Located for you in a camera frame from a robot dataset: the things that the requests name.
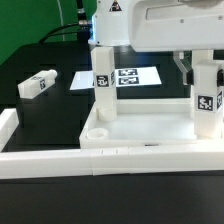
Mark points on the white obstacle fence frame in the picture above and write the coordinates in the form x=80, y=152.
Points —
x=203, y=156

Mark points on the white desk top tray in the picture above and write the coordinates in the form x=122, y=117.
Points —
x=142, y=122

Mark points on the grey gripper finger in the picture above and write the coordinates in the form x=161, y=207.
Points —
x=220, y=78

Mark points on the fiducial marker sheet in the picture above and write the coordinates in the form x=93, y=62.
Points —
x=125, y=77

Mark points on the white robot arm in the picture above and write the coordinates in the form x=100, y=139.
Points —
x=110, y=24

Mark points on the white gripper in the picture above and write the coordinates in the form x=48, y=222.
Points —
x=176, y=25

